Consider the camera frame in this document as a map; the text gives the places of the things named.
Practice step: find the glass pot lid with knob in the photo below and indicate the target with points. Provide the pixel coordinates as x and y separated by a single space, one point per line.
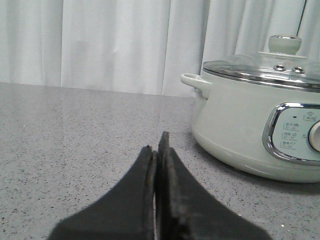
279 67

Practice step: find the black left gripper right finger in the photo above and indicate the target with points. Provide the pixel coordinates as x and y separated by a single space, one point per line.
186 211

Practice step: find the white curtain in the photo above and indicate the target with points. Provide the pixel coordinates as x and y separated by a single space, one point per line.
141 46

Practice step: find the pale green electric cooking pot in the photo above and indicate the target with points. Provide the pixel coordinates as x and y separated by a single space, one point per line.
271 130

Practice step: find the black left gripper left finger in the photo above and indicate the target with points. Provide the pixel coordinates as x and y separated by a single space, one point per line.
126 212

